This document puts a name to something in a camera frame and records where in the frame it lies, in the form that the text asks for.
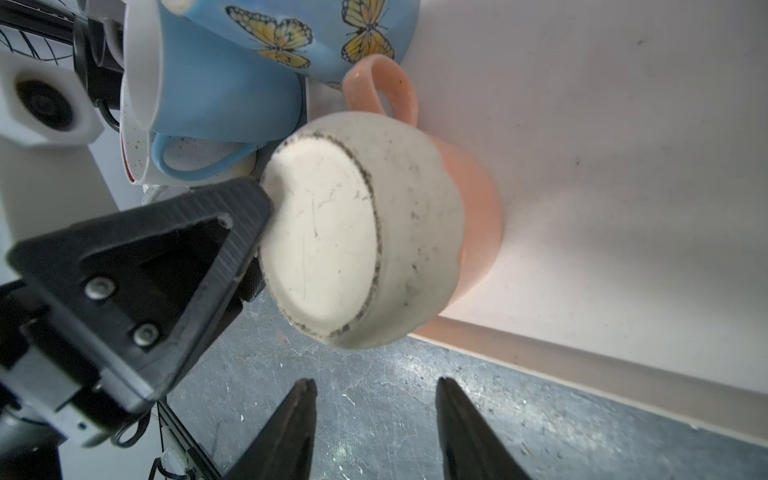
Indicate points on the cream white mug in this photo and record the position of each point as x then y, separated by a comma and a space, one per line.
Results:
184, 154

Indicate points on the light blue mug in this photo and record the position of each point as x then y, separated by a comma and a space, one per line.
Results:
187, 82

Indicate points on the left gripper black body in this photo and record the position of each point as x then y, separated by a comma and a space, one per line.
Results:
50, 393

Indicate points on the orange cream mug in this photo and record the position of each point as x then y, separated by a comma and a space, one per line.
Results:
377, 226

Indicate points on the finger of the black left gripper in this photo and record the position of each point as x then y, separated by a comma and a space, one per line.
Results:
134, 298

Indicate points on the beige plastic tray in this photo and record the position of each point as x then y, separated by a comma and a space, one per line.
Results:
628, 140

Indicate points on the blue butterfly mug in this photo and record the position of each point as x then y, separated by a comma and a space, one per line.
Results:
319, 39

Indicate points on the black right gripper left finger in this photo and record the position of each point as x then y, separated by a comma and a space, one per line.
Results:
283, 449

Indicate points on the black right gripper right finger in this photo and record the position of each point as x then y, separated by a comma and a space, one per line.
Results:
470, 448

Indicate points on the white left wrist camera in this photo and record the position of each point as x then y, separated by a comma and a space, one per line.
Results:
43, 105

